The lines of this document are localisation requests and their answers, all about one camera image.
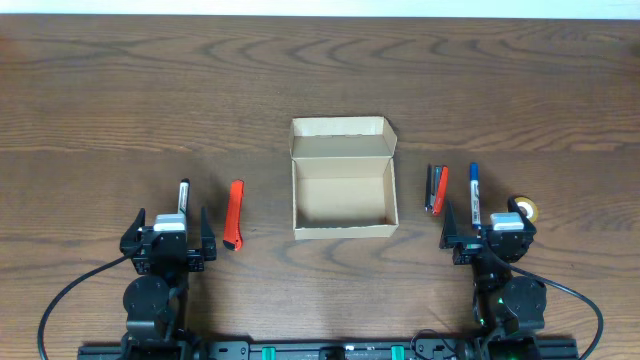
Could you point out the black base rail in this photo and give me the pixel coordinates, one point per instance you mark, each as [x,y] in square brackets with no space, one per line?
[425,348]

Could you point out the black whiteboard marker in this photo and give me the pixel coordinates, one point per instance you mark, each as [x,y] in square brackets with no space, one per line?
[183,199]

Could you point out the blue whiteboard marker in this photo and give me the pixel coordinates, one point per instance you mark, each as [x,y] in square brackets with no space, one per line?
[474,195]

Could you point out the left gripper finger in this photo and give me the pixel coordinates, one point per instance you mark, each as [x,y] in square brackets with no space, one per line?
[131,238]
[208,240]

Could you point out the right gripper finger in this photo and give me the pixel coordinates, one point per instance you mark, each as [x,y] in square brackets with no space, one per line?
[450,237]
[521,215]

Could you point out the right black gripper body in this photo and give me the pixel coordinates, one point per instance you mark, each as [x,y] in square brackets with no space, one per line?
[467,253]

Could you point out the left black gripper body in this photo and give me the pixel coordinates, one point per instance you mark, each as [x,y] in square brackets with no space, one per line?
[196,263]

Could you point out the orange utility knife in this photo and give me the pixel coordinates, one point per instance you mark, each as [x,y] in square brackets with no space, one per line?
[232,237]

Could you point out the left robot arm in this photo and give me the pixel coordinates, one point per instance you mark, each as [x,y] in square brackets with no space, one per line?
[156,302]

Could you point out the red stapler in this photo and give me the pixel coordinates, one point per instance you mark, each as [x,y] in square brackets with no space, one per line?
[436,188]

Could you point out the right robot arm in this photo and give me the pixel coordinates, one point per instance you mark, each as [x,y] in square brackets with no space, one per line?
[509,308]

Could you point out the open cardboard box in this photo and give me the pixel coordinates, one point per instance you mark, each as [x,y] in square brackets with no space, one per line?
[343,177]

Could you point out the yellow tape roll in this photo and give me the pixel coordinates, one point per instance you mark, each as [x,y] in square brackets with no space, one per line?
[528,208]

